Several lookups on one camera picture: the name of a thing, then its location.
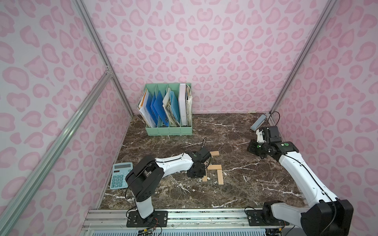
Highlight grey stapler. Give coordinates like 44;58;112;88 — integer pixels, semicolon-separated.
250;114;267;131

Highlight white folder in organizer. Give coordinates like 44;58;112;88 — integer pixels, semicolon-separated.
178;84;188;126

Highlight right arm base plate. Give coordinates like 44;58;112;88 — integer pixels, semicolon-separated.
244;208;290;227

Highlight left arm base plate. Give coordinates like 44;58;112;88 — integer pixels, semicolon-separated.
127;210;168;228

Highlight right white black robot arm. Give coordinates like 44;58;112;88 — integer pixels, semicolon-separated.
248;126;354;236

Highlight green file organizer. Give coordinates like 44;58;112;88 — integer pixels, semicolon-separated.
136;83;193;136

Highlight aluminium mounting rail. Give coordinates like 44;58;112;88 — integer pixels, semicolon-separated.
79;207;305;236

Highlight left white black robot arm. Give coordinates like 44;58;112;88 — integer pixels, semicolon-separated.
125;147;211;219

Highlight blue folders in organizer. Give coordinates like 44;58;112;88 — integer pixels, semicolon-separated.
151;91;169;127

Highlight teal calculator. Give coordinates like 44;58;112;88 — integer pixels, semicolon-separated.
110;162;133;190

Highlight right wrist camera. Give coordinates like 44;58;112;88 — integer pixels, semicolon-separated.
256;129;265;144

